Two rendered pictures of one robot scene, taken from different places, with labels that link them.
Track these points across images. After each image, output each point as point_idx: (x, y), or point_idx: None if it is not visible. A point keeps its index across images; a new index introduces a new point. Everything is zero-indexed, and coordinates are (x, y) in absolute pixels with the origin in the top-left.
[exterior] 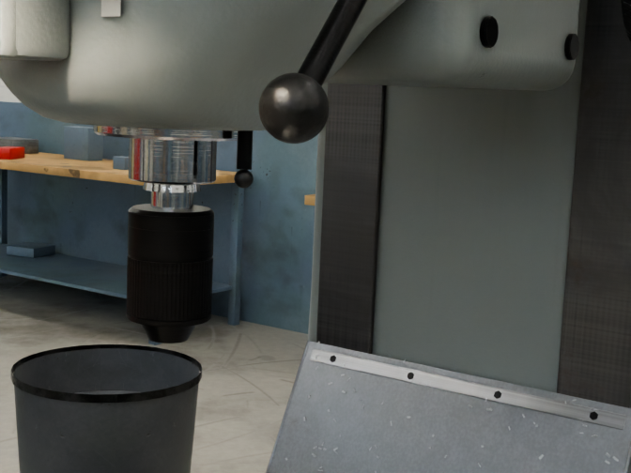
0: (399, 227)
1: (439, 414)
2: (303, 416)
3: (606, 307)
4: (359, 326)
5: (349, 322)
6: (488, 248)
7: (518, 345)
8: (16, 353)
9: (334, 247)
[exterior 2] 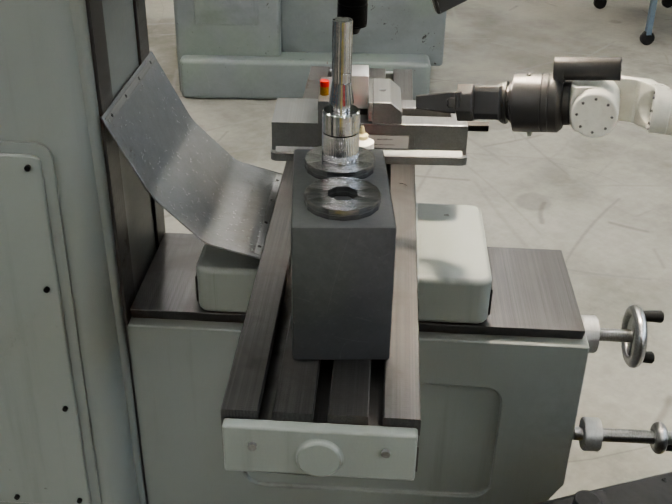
0: (105, 21)
1: (140, 102)
2: (129, 150)
3: (142, 13)
4: (109, 88)
5: (107, 90)
6: (121, 10)
7: (131, 51)
8: None
9: (98, 51)
